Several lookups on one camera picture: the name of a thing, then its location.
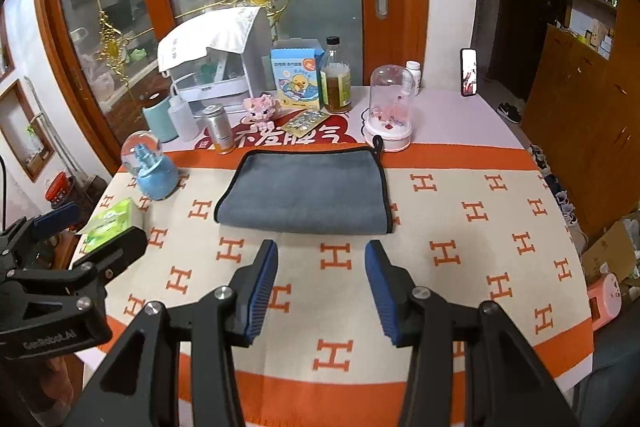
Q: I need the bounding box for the green tissue pack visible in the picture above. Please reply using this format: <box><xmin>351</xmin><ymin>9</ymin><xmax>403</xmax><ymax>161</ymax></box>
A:
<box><xmin>79</xmin><ymin>197</ymin><xmax>144</xmax><ymax>254</ymax></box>

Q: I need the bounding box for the blue snow globe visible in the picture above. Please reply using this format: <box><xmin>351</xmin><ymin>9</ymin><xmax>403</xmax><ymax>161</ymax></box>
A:
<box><xmin>120</xmin><ymin>131</ymin><xmax>179</xmax><ymax>200</ymax></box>

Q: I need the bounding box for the teal cylindrical cup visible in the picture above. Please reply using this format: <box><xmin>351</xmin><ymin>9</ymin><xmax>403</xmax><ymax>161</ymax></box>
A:
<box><xmin>142</xmin><ymin>96</ymin><xmax>178</xmax><ymax>143</ymax></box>

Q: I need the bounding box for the pink piggy toy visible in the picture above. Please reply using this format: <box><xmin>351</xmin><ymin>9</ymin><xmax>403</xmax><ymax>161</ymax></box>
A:
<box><xmin>587</xmin><ymin>273</ymin><xmax>623</xmax><ymax>332</ymax></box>

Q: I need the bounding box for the silver can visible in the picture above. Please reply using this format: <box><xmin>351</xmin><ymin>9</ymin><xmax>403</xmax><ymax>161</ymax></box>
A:
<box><xmin>202</xmin><ymin>104</ymin><xmax>235</xmax><ymax>154</ymax></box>

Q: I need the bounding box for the white squeeze bottle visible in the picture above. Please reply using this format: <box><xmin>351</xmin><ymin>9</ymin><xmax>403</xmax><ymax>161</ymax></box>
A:
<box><xmin>168</xmin><ymin>86</ymin><xmax>200</xmax><ymax>142</ymax></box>

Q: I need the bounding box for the orange cream H-pattern blanket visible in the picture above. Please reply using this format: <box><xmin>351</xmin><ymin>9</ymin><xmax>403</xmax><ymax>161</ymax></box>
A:
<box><xmin>98</xmin><ymin>144</ymin><xmax>594</xmax><ymax>426</ymax></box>

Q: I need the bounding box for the cardboard box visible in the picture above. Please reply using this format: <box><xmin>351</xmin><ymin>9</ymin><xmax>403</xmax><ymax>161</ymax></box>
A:
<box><xmin>582</xmin><ymin>220</ymin><xmax>637</xmax><ymax>284</ymax></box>

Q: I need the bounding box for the pink pig figurine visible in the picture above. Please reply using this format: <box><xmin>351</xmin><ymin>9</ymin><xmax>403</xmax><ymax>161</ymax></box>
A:
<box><xmin>242</xmin><ymin>93</ymin><xmax>280</xmax><ymax>124</ymax></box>

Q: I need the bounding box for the grey towel black trim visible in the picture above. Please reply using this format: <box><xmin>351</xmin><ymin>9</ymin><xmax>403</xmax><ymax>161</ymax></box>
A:
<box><xmin>214</xmin><ymin>146</ymin><xmax>394</xmax><ymax>236</ymax></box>

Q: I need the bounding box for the white appliance with paper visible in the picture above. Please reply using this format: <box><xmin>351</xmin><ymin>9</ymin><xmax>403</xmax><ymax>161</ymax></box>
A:
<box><xmin>157</xmin><ymin>6</ymin><xmax>272</xmax><ymax>106</ymax></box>

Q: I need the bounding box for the yellow snack packet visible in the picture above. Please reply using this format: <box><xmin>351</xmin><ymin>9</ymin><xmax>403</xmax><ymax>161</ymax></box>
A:
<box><xmin>281</xmin><ymin>109</ymin><xmax>330</xmax><ymax>139</ymax></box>

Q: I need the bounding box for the red white printed mat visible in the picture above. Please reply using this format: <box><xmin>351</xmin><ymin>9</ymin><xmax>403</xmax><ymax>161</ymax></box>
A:
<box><xmin>192</xmin><ymin>107</ymin><xmax>359</xmax><ymax>152</ymax></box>

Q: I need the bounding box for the blue duck carton box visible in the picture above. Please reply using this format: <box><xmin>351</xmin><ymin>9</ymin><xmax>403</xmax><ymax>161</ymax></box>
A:
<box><xmin>271</xmin><ymin>39</ymin><xmax>323</xmax><ymax>110</ymax></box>

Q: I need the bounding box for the brown liquid glass bottle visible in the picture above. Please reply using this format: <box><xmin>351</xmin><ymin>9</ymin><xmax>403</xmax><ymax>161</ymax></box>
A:
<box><xmin>320</xmin><ymin>36</ymin><xmax>352</xmax><ymax>113</ymax></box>

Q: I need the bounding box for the brown wooden cabinet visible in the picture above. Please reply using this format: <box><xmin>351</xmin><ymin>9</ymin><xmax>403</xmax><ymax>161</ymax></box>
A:
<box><xmin>522</xmin><ymin>0</ymin><xmax>639</xmax><ymax>239</ymax></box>

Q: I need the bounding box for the pink glass dome ornament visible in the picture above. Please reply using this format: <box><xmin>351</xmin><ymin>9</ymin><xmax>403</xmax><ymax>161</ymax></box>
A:
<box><xmin>363</xmin><ymin>65</ymin><xmax>414</xmax><ymax>153</ymax></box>

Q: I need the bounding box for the black smartphone standing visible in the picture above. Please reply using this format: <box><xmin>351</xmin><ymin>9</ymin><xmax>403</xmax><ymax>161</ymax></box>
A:
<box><xmin>460</xmin><ymin>48</ymin><xmax>477</xmax><ymax>96</ymax></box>

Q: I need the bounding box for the white pill bottle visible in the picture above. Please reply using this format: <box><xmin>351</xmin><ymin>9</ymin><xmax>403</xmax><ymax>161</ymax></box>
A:
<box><xmin>406</xmin><ymin>61</ymin><xmax>422</xmax><ymax>95</ymax></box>

